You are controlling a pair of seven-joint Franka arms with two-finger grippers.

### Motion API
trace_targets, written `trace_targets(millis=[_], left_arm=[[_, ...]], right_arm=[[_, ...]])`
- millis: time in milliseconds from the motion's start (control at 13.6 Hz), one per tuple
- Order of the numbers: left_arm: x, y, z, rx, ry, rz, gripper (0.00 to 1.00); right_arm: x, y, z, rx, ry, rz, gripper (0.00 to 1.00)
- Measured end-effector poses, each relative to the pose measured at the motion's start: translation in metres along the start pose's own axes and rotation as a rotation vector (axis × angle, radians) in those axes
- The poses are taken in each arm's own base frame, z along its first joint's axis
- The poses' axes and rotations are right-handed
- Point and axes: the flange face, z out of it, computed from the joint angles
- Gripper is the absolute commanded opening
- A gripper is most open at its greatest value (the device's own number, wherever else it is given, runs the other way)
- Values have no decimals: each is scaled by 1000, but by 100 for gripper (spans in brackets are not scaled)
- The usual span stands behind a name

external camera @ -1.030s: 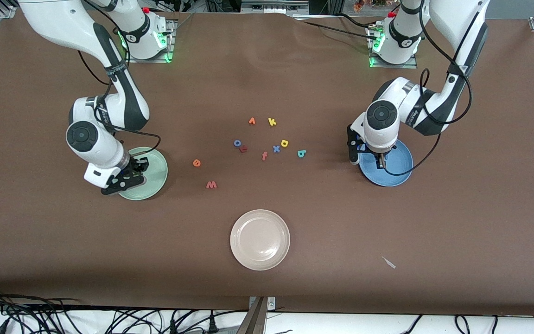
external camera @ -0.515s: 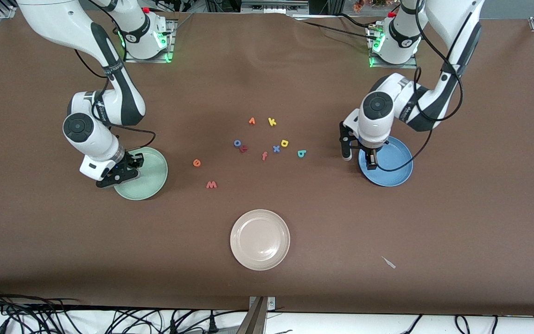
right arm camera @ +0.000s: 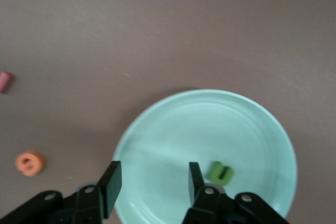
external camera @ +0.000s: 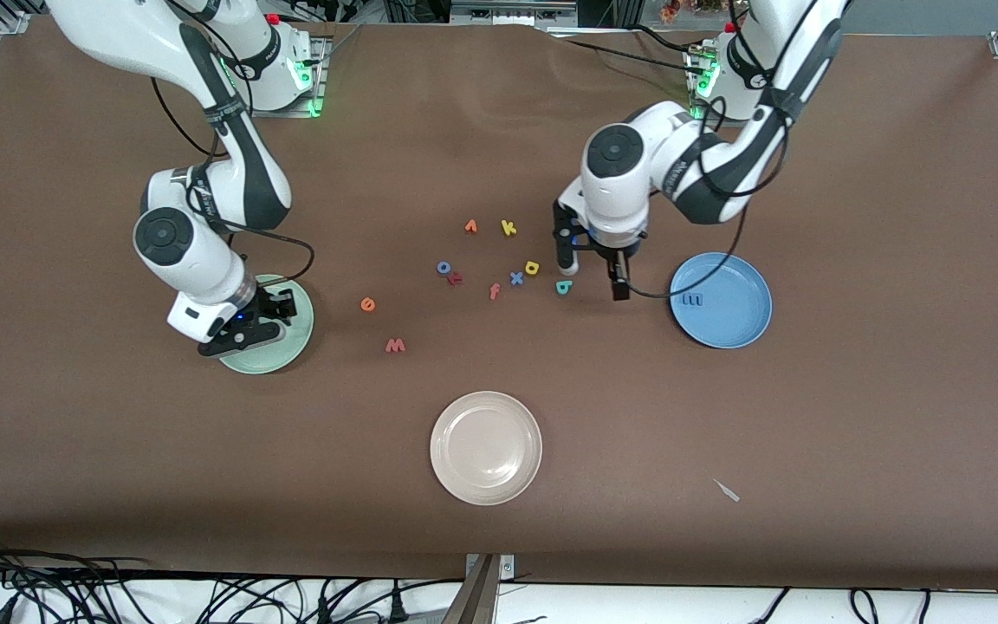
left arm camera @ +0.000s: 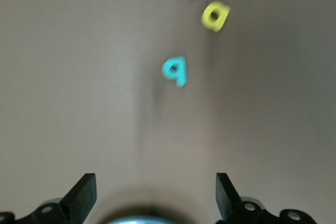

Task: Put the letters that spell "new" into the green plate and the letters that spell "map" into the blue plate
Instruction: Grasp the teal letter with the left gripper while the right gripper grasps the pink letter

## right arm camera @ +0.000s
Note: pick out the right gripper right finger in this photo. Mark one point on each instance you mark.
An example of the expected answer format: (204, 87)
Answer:
(215, 208)

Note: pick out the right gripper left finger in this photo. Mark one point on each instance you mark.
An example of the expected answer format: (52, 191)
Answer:
(86, 205)

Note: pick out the green foam letter u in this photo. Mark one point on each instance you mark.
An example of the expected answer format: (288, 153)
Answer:
(215, 172)

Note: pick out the orange letter O block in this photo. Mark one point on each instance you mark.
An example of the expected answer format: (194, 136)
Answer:
(35, 170)

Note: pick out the red foam letter w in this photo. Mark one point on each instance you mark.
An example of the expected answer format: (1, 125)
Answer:
(5, 82)

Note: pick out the pale green plate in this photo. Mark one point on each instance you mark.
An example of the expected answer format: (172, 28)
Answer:
(183, 134)

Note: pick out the brown table cover sheet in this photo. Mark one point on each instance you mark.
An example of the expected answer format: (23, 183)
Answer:
(157, 24)

